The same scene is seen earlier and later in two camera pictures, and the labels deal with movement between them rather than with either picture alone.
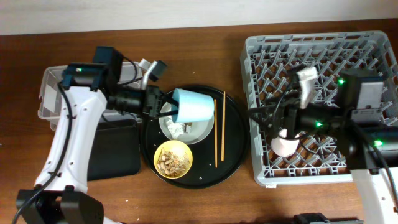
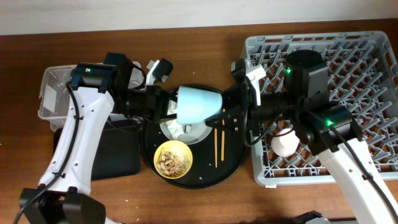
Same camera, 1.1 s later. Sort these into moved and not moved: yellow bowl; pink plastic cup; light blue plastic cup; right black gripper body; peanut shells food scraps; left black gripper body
Moved: light blue plastic cup; right black gripper body
Not moved: pink plastic cup; peanut shells food scraps; yellow bowl; left black gripper body
